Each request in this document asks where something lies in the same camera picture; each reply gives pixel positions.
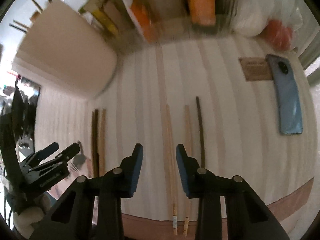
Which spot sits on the blue smartphone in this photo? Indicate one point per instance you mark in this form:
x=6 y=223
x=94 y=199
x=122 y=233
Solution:
x=289 y=109

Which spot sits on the light chopstick patterned end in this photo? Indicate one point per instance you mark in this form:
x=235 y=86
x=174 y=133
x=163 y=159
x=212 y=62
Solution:
x=188 y=148

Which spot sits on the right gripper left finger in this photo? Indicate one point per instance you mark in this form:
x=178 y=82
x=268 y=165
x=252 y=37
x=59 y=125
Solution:
x=120 y=182

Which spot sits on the dark chopstick pair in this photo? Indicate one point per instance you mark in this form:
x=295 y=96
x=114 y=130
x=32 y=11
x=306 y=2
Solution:
x=94 y=143

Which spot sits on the snack packet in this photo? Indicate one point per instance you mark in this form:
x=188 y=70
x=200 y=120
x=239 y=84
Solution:
x=111 y=15

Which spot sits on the orange label bottle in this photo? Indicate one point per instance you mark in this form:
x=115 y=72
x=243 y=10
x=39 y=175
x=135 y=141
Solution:
x=202 y=12

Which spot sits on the small brown card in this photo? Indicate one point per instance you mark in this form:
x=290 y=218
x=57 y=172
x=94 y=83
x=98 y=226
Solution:
x=255 y=69

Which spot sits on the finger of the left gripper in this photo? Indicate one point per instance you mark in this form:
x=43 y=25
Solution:
x=63 y=157
x=35 y=158

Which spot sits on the white plastic bag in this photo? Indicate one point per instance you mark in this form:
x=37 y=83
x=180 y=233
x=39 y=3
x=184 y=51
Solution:
x=286 y=24

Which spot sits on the white utensil holder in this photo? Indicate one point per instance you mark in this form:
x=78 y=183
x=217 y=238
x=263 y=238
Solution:
x=63 y=51

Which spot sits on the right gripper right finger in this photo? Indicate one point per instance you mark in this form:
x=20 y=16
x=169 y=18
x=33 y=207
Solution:
x=200 y=183

